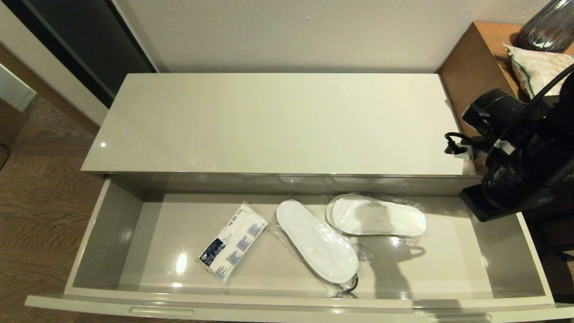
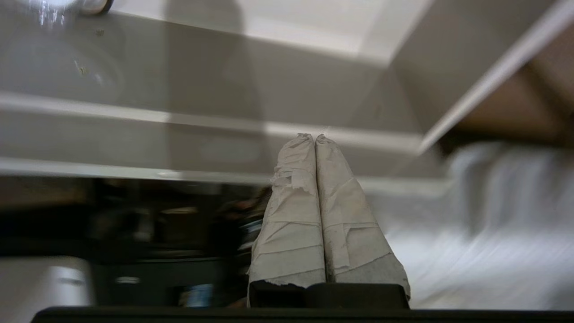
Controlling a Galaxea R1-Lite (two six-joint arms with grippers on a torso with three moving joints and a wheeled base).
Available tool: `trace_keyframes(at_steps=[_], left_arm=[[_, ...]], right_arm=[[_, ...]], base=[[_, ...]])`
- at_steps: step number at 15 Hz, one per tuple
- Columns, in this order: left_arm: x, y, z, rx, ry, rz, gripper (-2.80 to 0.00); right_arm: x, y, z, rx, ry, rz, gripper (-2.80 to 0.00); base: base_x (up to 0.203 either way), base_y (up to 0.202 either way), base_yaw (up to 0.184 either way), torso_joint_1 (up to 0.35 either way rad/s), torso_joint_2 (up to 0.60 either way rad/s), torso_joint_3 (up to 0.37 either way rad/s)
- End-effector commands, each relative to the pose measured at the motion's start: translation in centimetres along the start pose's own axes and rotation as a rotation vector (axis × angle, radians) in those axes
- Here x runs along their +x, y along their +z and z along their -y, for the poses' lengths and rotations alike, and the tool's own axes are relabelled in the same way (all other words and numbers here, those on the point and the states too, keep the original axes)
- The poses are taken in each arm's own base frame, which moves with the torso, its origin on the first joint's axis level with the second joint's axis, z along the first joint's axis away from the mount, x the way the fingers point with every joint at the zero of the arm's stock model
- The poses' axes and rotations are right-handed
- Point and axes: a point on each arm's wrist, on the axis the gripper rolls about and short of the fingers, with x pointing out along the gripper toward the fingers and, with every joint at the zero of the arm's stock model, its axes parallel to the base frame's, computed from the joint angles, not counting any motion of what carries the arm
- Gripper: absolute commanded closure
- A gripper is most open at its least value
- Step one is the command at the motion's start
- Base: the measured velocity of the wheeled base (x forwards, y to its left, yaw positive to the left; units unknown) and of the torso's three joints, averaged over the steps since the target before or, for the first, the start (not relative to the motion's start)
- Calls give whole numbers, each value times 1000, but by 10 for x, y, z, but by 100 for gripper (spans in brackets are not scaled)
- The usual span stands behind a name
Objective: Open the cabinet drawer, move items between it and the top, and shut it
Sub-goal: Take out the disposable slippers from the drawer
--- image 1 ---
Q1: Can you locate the white slippers plastic wrap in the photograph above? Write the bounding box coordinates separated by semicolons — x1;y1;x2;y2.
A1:
325;192;428;239

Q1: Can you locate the cream glossy wide drawer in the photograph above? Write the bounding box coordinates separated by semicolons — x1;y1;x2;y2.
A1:
25;175;574;323

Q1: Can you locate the brown wooden side table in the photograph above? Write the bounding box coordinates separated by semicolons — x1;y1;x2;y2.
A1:
436;22;574;181

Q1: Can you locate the patterned snack bag green trim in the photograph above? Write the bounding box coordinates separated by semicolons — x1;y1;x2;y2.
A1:
502;44;574;100

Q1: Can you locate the dark ribbed glass vase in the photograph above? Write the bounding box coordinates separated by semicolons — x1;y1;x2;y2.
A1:
515;0;574;53

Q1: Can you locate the white slippers flat in plastic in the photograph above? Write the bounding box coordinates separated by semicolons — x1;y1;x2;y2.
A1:
268;198;371;299

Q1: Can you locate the cream glossy low cabinet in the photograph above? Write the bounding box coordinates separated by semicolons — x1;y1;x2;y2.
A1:
81;73;516;198

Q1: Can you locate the white printed plastic packet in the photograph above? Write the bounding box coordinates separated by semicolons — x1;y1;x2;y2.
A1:
198;203;270;288

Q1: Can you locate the dark glass door panel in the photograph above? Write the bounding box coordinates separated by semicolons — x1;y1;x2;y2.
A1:
0;0;157;109

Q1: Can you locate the white furniture panel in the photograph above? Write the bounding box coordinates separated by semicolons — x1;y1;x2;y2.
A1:
0;64;36;113

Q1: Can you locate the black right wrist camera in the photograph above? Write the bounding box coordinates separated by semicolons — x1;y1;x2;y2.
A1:
444;132;488;161

